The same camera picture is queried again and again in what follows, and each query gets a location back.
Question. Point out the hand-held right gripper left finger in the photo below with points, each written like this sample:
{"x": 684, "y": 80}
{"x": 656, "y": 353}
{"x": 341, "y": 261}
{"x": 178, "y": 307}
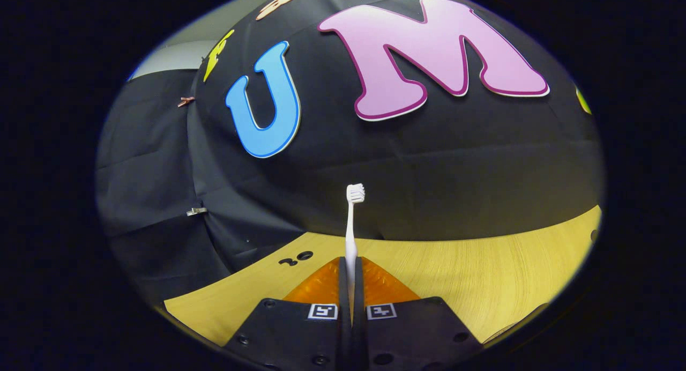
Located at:
{"x": 289, "y": 333}

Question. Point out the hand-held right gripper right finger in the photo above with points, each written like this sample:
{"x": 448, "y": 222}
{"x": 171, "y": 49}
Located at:
{"x": 418, "y": 333}

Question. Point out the white toothbrush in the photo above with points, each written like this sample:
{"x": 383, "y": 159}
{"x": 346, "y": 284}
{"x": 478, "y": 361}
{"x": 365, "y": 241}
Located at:
{"x": 350, "y": 237}

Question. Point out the yellow wooden desktop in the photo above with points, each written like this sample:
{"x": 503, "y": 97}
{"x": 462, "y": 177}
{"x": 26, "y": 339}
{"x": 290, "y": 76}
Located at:
{"x": 482, "y": 274}

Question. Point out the small silver clip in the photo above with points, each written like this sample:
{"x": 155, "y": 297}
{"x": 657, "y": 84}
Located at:
{"x": 196, "y": 211}

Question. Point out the black backdrop cloth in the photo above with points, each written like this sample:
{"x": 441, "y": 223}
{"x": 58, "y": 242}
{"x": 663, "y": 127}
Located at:
{"x": 429, "y": 167}

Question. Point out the small red clip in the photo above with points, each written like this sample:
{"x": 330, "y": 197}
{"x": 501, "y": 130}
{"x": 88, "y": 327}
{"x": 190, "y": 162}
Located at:
{"x": 186, "y": 101}

